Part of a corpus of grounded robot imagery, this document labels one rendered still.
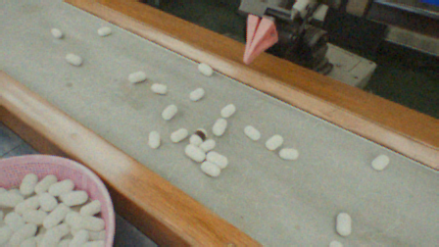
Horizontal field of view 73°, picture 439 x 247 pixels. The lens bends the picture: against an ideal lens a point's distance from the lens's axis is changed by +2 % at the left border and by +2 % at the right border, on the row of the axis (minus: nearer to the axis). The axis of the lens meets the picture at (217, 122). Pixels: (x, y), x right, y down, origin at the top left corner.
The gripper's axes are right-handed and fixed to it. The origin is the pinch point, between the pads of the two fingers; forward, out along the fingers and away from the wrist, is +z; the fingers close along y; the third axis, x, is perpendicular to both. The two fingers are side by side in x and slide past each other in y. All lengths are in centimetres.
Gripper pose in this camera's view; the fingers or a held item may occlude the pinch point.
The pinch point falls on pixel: (247, 59)
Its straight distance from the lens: 54.8
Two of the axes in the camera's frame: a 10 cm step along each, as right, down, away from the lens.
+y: 8.2, 4.3, -3.8
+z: -4.6, 8.9, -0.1
